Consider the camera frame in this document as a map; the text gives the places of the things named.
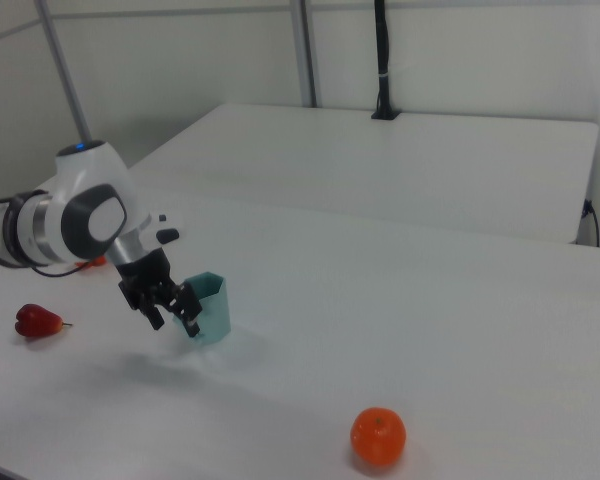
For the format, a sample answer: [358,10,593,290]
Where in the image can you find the black camera pole with clamp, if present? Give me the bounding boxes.
[370,0,401,122]

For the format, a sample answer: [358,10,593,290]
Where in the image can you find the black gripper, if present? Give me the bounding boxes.
[114,248,204,339]

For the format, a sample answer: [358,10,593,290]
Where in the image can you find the black hanging cable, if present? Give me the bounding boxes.
[581,198,600,249]

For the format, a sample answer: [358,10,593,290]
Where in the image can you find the white side table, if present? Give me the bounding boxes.
[128,102,600,247]

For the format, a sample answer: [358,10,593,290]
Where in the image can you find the red wax apple fruit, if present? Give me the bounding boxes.
[14,303,74,340]

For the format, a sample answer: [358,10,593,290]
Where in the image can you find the teal faceted mug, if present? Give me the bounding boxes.
[172,271,232,345]

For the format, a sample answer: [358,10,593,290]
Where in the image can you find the grey metal frame post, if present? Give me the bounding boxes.
[288,0,324,109]
[33,0,94,143]

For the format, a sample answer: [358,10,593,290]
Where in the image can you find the orange mandarin fruit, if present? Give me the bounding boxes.
[349,406,408,468]

